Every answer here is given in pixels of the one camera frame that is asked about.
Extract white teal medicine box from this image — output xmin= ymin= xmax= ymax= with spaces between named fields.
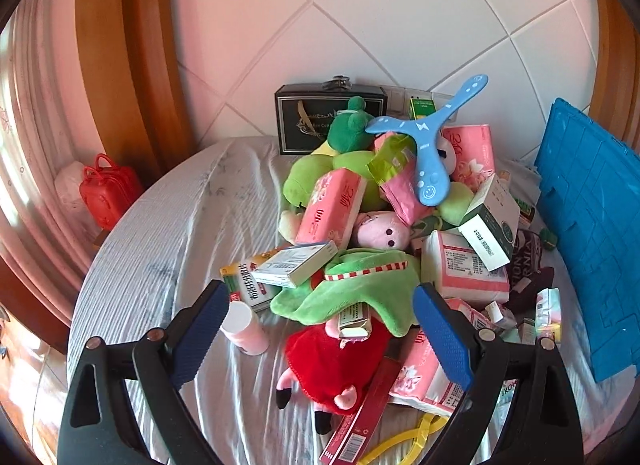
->
xmin=251 ymin=240 xmax=339 ymax=289

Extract blue three-blade boomerang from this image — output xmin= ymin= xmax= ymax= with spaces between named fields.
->
xmin=365 ymin=74 xmax=490 ymax=206

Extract pink curtain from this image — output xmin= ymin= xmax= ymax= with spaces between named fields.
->
xmin=0 ymin=0 xmax=111 ymax=296

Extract small green box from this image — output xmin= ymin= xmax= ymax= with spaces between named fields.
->
xmin=409 ymin=96 xmax=435 ymax=122

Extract green white medicine box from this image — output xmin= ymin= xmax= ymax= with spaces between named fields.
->
xmin=457 ymin=172 xmax=521 ymax=273

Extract red toy suitcase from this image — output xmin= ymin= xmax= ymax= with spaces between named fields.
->
xmin=79 ymin=154 xmax=146 ymax=232

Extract white plush face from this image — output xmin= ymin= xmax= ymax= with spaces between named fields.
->
xmin=434 ymin=137 xmax=458 ymax=176

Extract small beige box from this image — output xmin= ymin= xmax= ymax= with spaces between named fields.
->
xmin=336 ymin=302 xmax=373 ymax=342

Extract pink green foil packet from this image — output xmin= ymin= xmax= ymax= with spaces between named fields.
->
xmin=367 ymin=135 xmax=426 ymax=226

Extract small pink tissue pack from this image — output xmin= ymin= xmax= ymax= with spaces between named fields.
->
xmin=445 ymin=297 xmax=503 ymax=333

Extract dark maroon bag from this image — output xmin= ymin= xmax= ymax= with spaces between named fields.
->
xmin=506 ymin=229 xmax=556 ymax=316

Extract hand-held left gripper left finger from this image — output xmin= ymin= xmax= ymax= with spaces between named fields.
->
xmin=56 ymin=279 xmax=231 ymax=465

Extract long red box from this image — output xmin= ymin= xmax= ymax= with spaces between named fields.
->
xmin=319 ymin=359 xmax=401 ymax=463

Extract white wall socket panel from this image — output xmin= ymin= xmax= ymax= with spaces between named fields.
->
xmin=387 ymin=86 xmax=453 ymax=120

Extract pink white tissue pack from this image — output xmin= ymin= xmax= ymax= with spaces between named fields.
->
xmin=421 ymin=229 xmax=511 ymax=303

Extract green frog plush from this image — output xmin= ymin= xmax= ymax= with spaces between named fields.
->
xmin=282 ymin=96 xmax=391 ymax=210

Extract blue plastic crate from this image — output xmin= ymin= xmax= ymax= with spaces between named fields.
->
xmin=532 ymin=99 xmax=640 ymax=383

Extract white pink bottle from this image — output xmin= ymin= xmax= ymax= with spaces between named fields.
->
xmin=220 ymin=302 xmax=271 ymax=357

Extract wooden door frame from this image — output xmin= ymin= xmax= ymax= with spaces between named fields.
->
xmin=75 ymin=0 xmax=201 ymax=190
xmin=587 ymin=0 xmax=640 ymax=126

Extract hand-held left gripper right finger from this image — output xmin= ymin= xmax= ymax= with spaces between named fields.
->
xmin=412 ymin=282 xmax=586 ymax=465

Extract black gift box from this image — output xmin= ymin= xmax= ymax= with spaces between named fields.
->
xmin=274 ymin=85 xmax=388 ymax=156

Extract yellow plastic tongs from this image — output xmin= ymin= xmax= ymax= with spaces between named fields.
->
xmin=356 ymin=414 xmax=449 ymax=465

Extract green plush cloth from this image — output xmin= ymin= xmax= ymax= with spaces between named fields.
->
xmin=270 ymin=247 xmax=425 ymax=338

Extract white plastic bag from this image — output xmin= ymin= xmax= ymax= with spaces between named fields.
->
xmin=54 ymin=161 xmax=86 ymax=210

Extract pink pig plush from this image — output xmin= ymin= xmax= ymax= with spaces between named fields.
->
xmin=354 ymin=211 xmax=412 ymax=251

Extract red dress pig plush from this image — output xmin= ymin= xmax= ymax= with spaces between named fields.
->
xmin=275 ymin=320 xmax=393 ymax=436

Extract pink floral tissue pack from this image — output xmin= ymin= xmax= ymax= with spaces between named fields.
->
xmin=442 ymin=124 xmax=497 ymax=192
xmin=389 ymin=330 xmax=468 ymax=417

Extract red yellow medicine box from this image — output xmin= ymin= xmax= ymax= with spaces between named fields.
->
xmin=220 ymin=247 xmax=301 ymax=313

